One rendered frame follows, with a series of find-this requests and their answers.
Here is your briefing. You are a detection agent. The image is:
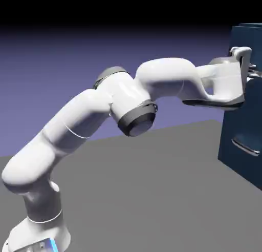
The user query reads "dark blue cabinet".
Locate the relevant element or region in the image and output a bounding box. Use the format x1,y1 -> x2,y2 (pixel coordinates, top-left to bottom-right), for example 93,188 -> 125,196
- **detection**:
217,23 -> 262,192

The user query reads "dark blue drawer front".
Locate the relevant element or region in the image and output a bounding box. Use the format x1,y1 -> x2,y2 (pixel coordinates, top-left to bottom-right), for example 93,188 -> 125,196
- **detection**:
224,27 -> 262,123
218,109 -> 262,191

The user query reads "curved silver drawer handle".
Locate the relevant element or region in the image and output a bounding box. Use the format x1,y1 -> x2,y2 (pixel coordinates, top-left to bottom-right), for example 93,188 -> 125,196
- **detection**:
231,138 -> 261,157
247,64 -> 262,82

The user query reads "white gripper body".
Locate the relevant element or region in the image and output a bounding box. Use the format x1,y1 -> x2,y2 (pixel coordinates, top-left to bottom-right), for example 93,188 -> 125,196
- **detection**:
229,46 -> 253,83

